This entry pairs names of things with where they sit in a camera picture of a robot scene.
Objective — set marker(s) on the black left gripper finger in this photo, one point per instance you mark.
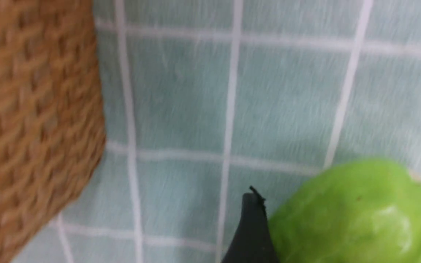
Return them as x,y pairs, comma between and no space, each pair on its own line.
251,242

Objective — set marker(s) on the green toy cucumber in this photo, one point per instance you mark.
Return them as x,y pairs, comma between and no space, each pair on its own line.
365,211

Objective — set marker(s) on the green checkered tablecloth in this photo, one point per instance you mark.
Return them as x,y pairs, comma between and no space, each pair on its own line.
204,98

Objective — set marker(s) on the woven wicker basket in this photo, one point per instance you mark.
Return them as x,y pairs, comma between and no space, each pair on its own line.
52,128

